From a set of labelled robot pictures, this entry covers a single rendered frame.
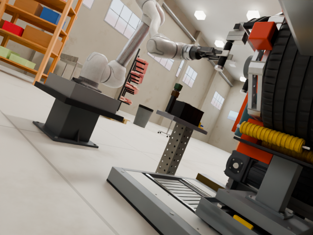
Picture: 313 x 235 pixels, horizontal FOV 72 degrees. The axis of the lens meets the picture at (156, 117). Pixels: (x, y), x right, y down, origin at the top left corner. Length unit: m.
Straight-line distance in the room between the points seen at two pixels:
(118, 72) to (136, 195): 1.08
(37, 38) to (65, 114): 4.16
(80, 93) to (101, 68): 0.32
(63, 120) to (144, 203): 0.89
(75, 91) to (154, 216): 0.89
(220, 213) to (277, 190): 0.27
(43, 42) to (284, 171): 5.22
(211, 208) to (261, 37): 0.68
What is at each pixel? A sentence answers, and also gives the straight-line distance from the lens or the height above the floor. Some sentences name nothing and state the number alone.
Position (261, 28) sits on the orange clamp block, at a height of 0.85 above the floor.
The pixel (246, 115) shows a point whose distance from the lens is 1.30.
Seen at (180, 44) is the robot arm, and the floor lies 0.85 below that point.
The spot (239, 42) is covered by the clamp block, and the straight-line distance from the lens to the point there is 1.20.
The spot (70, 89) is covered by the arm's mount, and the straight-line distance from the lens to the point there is 1.45.
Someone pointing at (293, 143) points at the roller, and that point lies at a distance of 0.97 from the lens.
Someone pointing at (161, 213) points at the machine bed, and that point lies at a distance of 0.90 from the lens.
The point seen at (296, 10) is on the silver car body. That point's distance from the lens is 0.62.
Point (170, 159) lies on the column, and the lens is 1.56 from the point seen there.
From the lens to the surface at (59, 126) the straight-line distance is 1.63.
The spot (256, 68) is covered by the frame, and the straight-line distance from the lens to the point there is 0.98.
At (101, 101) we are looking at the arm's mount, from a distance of 1.54.
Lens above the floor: 0.40
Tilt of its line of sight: level
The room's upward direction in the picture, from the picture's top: 23 degrees clockwise
